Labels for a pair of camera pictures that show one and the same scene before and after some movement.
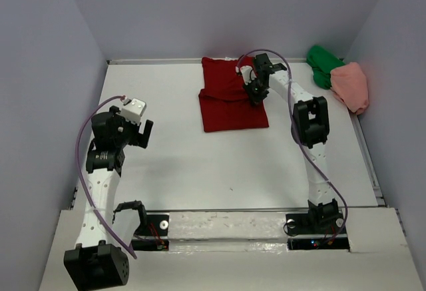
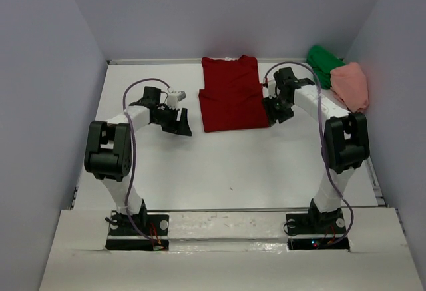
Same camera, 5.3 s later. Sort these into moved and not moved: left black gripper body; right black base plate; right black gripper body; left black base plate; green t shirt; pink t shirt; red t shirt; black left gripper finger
Moved: left black gripper body; black left gripper finger; right black gripper body
Not moved: left black base plate; green t shirt; right black base plate; red t shirt; pink t shirt
